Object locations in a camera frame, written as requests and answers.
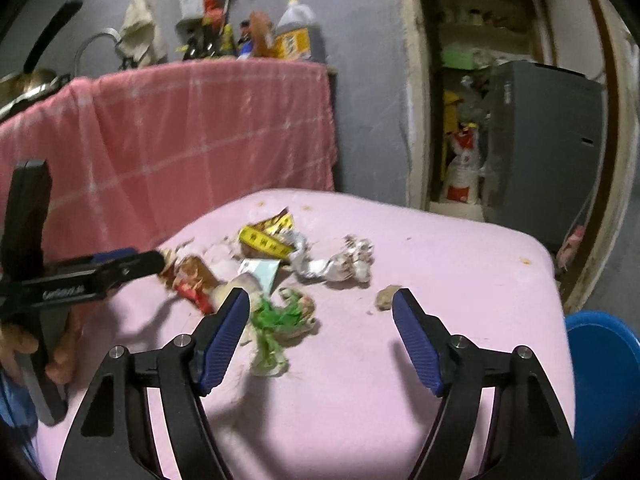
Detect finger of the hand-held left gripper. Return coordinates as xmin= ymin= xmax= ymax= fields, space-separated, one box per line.
xmin=97 ymin=250 xmax=167 ymax=295
xmin=55 ymin=247 xmax=139 ymax=275

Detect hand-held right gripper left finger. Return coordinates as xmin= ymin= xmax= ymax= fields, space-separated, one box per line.
xmin=56 ymin=287 xmax=251 ymax=480

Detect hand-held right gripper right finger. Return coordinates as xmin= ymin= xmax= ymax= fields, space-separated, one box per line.
xmin=391 ymin=287 xmax=583 ymax=480

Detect red-brown snack wrapper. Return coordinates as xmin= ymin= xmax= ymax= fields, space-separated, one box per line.
xmin=160 ymin=247 xmax=227 ymax=317

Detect green plastic wrapper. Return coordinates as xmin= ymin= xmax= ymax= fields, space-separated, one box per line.
xmin=247 ymin=287 xmax=319 ymax=378

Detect yellow wrapper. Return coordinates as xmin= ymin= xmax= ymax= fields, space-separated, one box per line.
xmin=237 ymin=207 xmax=297 ymax=264

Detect silver foil wrapper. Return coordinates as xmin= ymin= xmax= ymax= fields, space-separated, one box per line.
xmin=290 ymin=232 xmax=376 ymax=287

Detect blue plastic bin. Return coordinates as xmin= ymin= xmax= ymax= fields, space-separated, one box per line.
xmin=564 ymin=310 xmax=640 ymax=480

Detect person's left hand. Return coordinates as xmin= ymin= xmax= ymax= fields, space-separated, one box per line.
xmin=0 ymin=310 xmax=84 ymax=387

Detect small brown scrap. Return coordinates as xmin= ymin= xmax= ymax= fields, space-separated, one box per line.
xmin=375 ymin=285 xmax=404 ymax=312

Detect crumpled white tissue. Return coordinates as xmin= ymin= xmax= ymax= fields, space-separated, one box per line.
xmin=207 ymin=240 xmax=264 ymax=313

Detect pink table cover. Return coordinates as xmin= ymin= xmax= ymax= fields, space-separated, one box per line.
xmin=30 ymin=189 xmax=576 ymax=480

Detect pink checkered cloth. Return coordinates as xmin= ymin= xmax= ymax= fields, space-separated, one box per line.
xmin=0 ymin=57 xmax=337 ymax=263

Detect metal wok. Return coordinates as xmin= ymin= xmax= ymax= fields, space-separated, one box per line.
xmin=0 ymin=69 xmax=68 ymax=122

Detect white and red sack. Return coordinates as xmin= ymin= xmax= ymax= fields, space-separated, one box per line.
xmin=442 ymin=124 xmax=489 ymax=206

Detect pink cloth item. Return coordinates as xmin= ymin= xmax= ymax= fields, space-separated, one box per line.
xmin=555 ymin=226 xmax=587 ymax=272

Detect curved metal faucet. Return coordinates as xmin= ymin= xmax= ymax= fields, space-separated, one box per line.
xmin=74 ymin=32 xmax=124 ymax=79

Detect yellow package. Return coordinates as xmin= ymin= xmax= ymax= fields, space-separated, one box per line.
xmin=442 ymin=91 xmax=464 ymax=181

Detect grey cabinet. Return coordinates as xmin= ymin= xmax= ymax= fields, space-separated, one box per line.
xmin=481 ymin=60 xmax=607 ymax=257

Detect beige hanging rag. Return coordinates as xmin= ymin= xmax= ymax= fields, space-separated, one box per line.
xmin=120 ymin=0 xmax=169 ymax=69

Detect brown bottle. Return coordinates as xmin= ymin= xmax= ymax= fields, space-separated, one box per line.
xmin=248 ymin=11 xmax=277 ymax=59

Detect red-capped condiment bottle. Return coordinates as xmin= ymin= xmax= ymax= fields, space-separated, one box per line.
xmin=202 ymin=0 xmax=232 ymax=28

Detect large cooking oil bottle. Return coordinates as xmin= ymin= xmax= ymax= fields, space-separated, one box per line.
xmin=274 ymin=0 xmax=327 ymax=64

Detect green box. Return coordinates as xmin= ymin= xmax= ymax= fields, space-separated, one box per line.
xmin=442 ymin=45 xmax=497 ymax=72

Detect black pan handle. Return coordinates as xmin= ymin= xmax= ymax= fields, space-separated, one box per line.
xmin=22 ymin=0 xmax=84 ymax=74

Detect wooden door frame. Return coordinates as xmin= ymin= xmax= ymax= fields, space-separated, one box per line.
xmin=389 ymin=0 xmax=437 ymax=211

